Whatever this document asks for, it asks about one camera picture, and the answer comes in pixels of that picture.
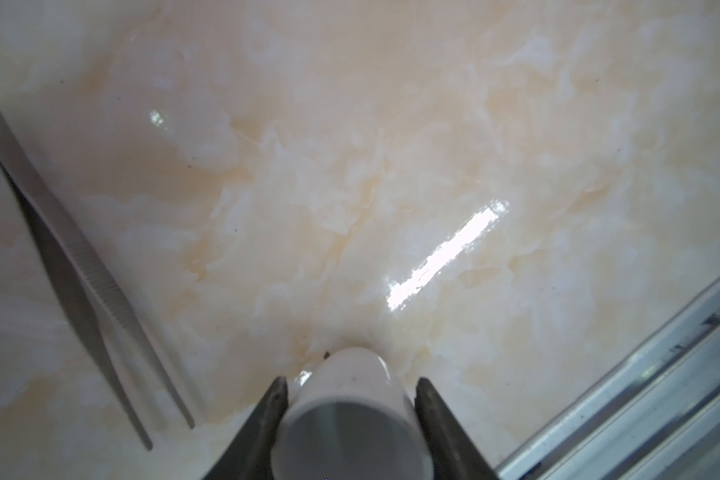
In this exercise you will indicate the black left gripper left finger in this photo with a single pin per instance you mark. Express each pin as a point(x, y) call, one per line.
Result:
point(248, 456)

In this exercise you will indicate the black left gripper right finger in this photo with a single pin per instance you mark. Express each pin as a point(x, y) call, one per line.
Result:
point(454, 455)

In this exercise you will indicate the small round glass dish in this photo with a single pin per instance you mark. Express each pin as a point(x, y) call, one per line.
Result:
point(351, 419)

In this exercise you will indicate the metal tweezers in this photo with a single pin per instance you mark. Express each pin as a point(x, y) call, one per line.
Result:
point(84, 287)

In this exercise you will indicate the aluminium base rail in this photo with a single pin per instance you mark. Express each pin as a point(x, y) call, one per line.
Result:
point(656, 415)

